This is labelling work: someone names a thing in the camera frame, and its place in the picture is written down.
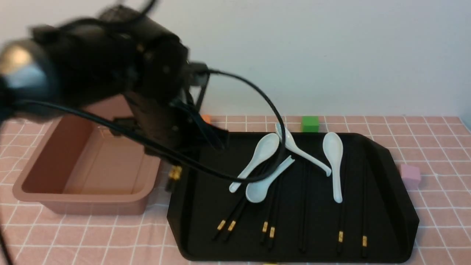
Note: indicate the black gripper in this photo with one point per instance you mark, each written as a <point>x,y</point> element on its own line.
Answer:
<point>172,120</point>

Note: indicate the black chopstick gold band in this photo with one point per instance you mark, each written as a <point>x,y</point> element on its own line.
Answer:
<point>343,179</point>
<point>172,178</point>
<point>179,173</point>
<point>227,224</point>
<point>364,253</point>
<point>275,210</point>
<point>269,210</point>

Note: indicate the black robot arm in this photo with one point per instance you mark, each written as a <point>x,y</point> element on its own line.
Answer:
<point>121,70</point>

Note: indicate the orange cube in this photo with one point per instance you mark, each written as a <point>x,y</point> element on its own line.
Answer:
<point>206,118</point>

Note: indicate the white ceramic spoon far left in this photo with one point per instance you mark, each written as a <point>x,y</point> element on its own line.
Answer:
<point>265,149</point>

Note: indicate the white ceramic spoon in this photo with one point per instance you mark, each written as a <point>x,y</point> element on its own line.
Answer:
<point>265,149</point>
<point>333,150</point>

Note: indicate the white ceramic spoon bowl down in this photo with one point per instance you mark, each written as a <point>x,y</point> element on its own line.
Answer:
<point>256,192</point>

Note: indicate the white ceramic spoon diagonal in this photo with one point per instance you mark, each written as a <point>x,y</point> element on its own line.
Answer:
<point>290,144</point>

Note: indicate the green cube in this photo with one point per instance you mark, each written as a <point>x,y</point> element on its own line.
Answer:
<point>310,124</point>

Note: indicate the brown rectangular baking pan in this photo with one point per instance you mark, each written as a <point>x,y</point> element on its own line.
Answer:
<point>80,168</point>

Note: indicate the white ceramic spoon right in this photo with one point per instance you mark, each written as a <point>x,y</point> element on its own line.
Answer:
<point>333,150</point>

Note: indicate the black plastic tray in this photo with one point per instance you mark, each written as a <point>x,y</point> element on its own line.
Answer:
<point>308,218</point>

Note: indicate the pink cube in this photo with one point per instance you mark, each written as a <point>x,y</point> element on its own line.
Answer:
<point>411,176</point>

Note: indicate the pink checkered tablecloth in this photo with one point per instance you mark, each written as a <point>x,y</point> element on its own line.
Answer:
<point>438,145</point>

